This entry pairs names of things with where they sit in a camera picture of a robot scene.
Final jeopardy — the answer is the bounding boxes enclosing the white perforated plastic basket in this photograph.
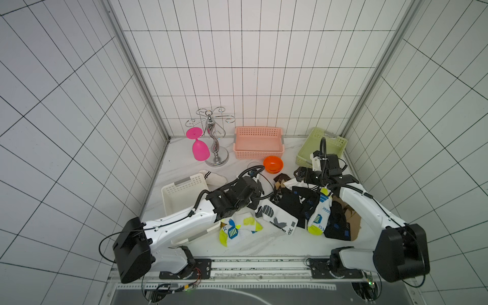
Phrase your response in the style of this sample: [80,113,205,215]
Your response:
[161,174,221,246]

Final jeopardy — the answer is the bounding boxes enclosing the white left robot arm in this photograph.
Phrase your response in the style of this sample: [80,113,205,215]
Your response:
[113,175,264,283]

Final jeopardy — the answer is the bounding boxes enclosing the chrome glass holder stand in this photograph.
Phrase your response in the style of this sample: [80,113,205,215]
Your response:
[185,106,235,167]

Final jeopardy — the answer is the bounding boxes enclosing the black grey argyle sock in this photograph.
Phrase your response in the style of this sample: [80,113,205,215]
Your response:
[276,186,320,229]

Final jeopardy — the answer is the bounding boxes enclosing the white sock with black leaves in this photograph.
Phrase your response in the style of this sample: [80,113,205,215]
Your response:
[255,200,298,235]

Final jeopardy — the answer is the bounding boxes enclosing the brown tan striped sock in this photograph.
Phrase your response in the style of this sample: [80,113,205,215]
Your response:
[339,200,362,241]

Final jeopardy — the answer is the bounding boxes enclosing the brown argyle sock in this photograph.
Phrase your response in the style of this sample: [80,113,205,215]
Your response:
[273,174,291,201]

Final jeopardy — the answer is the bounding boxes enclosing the white sock neon yellow toe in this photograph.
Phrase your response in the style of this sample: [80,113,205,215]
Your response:
[308,188,333,236]

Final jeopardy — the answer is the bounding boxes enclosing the white blue yellow sock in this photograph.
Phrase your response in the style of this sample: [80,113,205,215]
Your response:
[219,212,263,247]

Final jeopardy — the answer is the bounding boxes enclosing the pink perforated plastic basket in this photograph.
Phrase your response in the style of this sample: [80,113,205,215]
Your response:
[233,127,285,160]

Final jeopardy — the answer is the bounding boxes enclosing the orange plastic bowl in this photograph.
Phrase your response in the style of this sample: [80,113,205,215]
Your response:
[263,156,284,174]

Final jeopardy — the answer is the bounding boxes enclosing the pink plastic wine glass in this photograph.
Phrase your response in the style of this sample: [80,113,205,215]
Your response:
[186,127,210,161]

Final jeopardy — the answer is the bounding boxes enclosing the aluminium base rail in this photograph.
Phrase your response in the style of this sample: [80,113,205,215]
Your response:
[109,257,386,292]

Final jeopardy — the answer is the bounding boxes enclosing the cream sock with black stripes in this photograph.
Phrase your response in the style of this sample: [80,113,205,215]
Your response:
[199,170,228,187]

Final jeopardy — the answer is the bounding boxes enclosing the black sock blue squares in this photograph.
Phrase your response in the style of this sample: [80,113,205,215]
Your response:
[324,201,351,241]

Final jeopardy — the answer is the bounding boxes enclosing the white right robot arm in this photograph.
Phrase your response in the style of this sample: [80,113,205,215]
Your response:
[294,151,430,283]

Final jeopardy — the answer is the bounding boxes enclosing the clear plastic cup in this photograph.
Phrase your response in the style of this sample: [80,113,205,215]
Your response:
[247,161,264,177]

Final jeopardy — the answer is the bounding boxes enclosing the green perforated plastic basket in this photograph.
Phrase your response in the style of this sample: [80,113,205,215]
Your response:
[296,127,348,168]

